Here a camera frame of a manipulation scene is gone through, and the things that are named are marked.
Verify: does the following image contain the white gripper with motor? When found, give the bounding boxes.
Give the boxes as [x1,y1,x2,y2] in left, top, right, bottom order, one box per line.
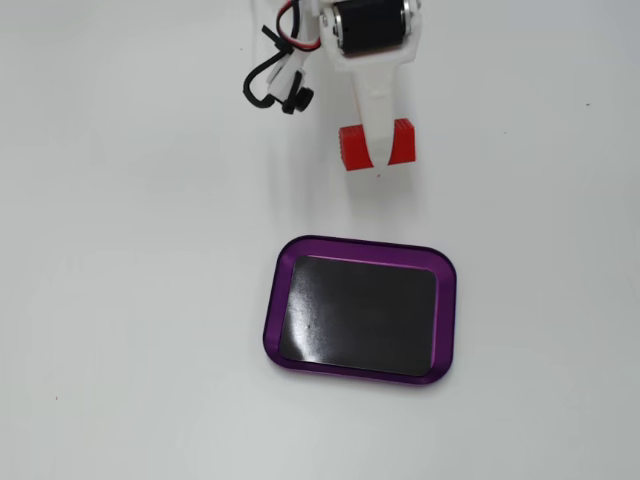
[317,0,425,167]

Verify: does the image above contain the red studded cube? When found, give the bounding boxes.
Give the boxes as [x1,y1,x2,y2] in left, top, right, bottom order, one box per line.
[338,118,417,172]

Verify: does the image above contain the black tray mat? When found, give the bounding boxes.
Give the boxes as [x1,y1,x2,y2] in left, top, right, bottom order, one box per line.
[279,254,439,377]

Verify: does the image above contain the purple metal tray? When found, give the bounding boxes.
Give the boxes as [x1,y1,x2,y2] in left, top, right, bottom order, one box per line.
[261,234,459,385]

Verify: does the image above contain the small black gripper camera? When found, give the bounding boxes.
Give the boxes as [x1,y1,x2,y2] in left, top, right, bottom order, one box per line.
[280,84,315,115]

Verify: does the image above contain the red white servo wire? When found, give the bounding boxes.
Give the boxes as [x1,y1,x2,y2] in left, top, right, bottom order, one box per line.
[276,0,322,52]

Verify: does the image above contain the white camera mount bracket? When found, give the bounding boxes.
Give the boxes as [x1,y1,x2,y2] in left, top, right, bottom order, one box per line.
[266,0,322,102]

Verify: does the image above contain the black camera cable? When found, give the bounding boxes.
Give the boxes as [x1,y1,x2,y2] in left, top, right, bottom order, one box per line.
[242,23,295,110]

